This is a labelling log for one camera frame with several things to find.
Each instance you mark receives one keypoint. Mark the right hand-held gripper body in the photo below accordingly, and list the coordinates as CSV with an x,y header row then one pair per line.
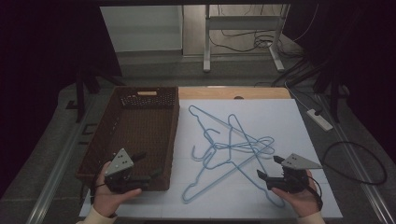
x,y
292,180

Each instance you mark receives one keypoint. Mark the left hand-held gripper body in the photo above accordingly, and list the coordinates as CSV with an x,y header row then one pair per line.
x,y
120,165

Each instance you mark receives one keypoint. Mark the brown woven basket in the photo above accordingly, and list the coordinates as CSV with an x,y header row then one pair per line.
x,y
140,130

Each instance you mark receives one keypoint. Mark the person's right hand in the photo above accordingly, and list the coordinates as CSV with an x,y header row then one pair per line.
x,y
303,202

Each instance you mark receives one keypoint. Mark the person's left hand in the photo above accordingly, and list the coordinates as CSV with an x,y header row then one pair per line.
x,y
107,202

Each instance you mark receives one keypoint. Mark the white board mat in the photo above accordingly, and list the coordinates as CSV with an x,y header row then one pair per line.
x,y
280,124

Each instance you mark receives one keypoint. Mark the white power strip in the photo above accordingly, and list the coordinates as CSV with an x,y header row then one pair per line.
x,y
320,121

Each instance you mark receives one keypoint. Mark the black stand legs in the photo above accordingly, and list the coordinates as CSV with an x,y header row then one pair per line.
x,y
334,96
80,93

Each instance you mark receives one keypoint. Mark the white panel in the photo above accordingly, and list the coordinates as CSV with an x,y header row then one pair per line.
x,y
140,28

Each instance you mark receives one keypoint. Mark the metal floor rail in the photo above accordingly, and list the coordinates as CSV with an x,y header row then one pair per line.
x,y
53,183
358,165

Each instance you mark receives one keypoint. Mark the white desk frame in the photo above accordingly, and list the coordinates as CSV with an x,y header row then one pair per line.
x,y
243,22

